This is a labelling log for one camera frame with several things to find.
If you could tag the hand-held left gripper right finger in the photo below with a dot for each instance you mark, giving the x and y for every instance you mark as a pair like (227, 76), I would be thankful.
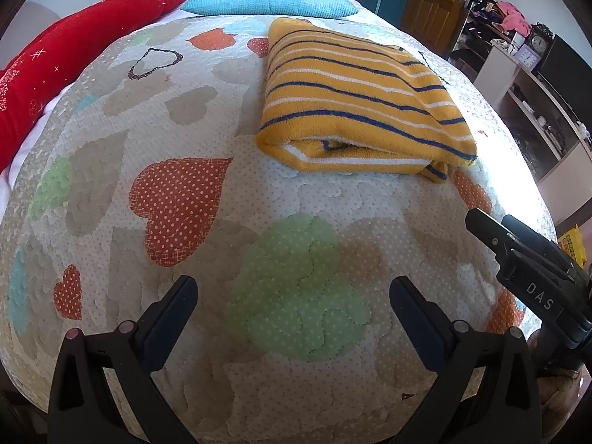
(416, 319)

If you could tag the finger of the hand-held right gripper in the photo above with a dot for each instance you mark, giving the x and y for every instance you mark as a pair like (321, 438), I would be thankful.
(485, 231)
(527, 233)

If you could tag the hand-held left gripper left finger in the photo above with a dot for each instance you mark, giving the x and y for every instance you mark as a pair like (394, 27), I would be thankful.
(172, 319)

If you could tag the yellow striped sweater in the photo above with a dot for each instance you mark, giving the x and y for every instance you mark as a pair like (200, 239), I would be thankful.
(360, 92)

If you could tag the person's right forearm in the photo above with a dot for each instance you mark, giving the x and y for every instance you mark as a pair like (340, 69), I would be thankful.
(564, 407)

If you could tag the yellow box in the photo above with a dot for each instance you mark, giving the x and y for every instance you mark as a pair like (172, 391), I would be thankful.
(572, 245)

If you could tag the heart-printed quilted bedspread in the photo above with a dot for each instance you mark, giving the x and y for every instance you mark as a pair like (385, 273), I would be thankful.
(259, 203)

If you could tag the black television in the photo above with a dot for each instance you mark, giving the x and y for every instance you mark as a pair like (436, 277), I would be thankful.
(569, 78)

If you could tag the white shelf unit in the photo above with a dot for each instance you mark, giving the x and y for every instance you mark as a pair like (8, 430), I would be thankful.
(497, 69)

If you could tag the small purple clock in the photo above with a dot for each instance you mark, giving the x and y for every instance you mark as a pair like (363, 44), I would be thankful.
(527, 59)

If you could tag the dark round clock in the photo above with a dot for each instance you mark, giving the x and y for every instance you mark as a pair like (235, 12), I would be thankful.
(539, 42)

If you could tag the pink cloth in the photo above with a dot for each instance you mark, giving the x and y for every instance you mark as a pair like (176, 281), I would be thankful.
(513, 18)

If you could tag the wooden door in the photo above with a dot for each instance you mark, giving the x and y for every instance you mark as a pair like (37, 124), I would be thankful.
(439, 0)

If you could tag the red embroidered quilt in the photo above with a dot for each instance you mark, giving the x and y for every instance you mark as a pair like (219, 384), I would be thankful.
(69, 51)

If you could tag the grey round headboard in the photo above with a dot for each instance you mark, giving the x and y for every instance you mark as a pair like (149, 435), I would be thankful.
(34, 21)

